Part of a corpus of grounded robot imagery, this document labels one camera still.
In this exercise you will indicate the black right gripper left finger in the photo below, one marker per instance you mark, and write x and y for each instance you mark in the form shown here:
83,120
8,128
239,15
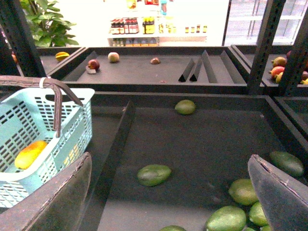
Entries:
55,206

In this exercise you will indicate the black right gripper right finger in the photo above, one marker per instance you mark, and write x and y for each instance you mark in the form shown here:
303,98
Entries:
284,199

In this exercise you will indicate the yellow orange mango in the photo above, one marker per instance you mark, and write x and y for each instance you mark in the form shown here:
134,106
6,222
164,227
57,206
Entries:
29,154

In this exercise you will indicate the light blue plastic basket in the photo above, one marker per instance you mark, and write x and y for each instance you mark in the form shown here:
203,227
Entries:
27,116

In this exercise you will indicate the brown basket handle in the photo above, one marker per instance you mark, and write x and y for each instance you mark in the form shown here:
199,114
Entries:
55,85

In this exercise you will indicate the green avocado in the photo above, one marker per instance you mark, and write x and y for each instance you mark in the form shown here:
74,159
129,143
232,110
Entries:
227,218
185,107
152,175
242,192

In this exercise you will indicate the white zip tie right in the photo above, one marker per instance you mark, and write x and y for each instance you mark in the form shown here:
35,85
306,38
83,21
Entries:
41,82

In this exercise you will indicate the green potted plant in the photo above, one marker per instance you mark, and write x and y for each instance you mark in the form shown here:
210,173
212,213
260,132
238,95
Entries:
47,25

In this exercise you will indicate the shelf of sauce bottles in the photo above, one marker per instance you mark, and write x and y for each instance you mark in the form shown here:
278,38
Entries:
146,23

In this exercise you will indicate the black shelf post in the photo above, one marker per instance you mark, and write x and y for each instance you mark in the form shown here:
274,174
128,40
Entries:
268,28

